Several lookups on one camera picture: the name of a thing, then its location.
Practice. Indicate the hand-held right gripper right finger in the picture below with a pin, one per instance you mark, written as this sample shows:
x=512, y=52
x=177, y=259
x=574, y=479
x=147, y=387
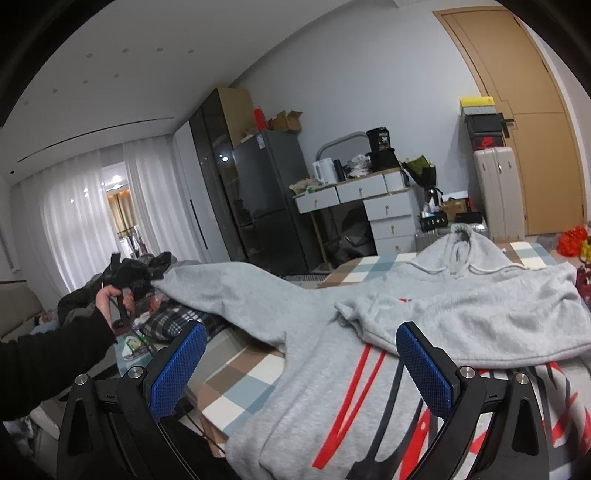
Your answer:
x=425, y=374

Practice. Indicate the red plastic bag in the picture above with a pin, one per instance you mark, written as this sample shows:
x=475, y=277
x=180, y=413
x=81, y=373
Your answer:
x=572, y=240

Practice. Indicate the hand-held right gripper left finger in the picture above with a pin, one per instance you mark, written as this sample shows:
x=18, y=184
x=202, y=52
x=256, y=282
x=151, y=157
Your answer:
x=178, y=369

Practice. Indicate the pile of dark clothes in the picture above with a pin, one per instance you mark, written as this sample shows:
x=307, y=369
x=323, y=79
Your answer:
x=78, y=300

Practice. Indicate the grey metal tube frame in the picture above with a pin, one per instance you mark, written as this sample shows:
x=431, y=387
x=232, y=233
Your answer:
x=337, y=141

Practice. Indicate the beige sofa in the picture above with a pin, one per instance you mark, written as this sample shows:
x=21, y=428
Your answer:
x=18, y=304

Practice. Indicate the black bag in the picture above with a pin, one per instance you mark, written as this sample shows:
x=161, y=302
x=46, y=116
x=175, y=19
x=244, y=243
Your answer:
x=351, y=240

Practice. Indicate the grey shoe box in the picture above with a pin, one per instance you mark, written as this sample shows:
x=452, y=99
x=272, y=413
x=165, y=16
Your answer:
x=480, y=111

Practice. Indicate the checkered blanket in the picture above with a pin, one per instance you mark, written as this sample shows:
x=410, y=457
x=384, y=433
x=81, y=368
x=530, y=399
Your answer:
x=240, y=397

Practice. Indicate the small cardboard box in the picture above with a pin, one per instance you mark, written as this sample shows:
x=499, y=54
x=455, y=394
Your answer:
x=286, y=122

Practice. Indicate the black tin canister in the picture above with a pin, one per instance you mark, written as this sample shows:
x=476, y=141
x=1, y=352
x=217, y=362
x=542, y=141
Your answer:
x=379, y=140

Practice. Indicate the white storage drawers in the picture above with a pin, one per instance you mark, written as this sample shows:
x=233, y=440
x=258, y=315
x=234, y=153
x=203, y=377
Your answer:
x=498, y=194

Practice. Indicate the large cardboard box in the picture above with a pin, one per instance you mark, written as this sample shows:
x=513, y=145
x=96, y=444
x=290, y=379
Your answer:
x=235, y=115

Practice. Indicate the flat black box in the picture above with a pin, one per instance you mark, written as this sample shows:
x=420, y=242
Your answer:
x=434, y=224

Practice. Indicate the brown box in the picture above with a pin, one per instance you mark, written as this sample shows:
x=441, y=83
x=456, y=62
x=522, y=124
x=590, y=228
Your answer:
x=457, y=207

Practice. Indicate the person's left forearm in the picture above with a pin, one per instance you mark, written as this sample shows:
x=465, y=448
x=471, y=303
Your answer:
x=46, y=364

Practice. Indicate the yellow shoe box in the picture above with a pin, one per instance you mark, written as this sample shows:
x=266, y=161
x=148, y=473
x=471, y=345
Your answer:
x=475, y=101

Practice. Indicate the dark glass wardrobe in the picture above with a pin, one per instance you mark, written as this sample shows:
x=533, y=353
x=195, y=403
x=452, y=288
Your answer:
x=212, y=184

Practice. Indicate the person's left hand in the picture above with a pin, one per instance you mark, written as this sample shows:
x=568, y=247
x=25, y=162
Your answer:
x=107, y=304

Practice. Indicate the grey fridge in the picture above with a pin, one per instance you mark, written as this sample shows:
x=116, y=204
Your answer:
x=272, y=207

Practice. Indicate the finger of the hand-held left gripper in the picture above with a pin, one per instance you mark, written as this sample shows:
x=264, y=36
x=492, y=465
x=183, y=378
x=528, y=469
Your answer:
x=156, y=276

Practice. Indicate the black white plaid cloth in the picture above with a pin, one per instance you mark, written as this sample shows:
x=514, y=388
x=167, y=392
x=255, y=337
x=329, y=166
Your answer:
x=171, y=323

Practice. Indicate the wooden door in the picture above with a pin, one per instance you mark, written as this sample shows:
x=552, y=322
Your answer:
x=531, y=138

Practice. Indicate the white kettle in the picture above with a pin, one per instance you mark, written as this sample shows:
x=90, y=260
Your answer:
x=323, y=171

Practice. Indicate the white drawer desk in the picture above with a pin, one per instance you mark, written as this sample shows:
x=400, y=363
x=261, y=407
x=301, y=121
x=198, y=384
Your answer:
x=392, y=217

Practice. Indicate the black wrapped bouquet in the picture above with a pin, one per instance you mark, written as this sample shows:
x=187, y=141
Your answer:
x=422, y=173

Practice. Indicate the grey hoodie with red print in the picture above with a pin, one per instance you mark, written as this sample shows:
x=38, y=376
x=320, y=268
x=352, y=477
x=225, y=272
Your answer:
x=323, y=392

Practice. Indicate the black and red shoe box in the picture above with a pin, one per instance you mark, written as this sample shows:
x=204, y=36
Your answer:
x=487, y=141

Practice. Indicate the white curtains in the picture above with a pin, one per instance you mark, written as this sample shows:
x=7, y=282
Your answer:
x=69, y=221

